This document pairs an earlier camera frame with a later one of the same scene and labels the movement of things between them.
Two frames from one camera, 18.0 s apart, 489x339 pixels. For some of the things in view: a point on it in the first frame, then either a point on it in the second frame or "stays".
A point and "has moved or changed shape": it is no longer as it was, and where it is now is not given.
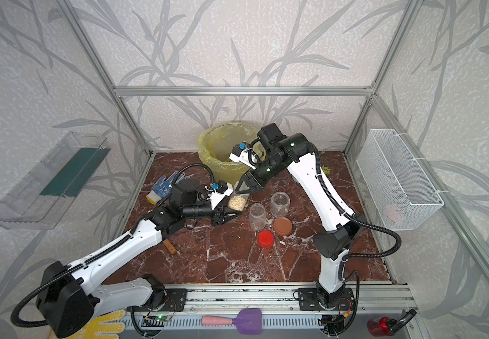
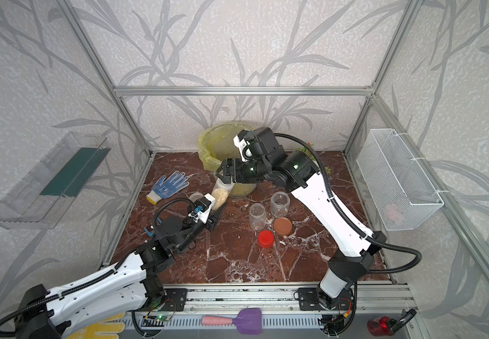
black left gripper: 219,219 → 213,219
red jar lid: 266,239 stays
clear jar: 280,204 stays
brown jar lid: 282,227 stays
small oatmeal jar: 237,201 has moved or changed shape
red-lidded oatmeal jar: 257,216 stays
